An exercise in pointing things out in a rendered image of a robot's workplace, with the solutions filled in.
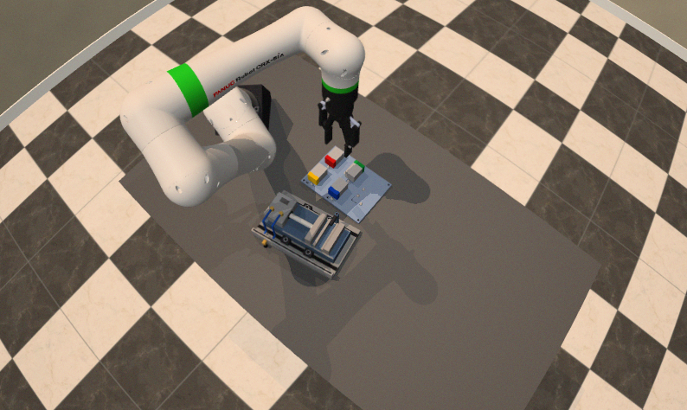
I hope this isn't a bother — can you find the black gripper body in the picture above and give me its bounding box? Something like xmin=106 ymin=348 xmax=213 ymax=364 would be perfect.
xmin=325 ymin=103 xmax=354 ymax=125

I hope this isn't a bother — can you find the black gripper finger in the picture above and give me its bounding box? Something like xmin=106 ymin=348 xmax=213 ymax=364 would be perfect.
xmin=318 ymin=100 xmax=334 ymax=144
xmin=337 ymin=117 xmax=362 ymax=157

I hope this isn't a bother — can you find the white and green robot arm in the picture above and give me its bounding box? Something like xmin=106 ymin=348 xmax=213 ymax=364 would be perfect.
xmin=120 ymin=6 xmax=365 ymax=207

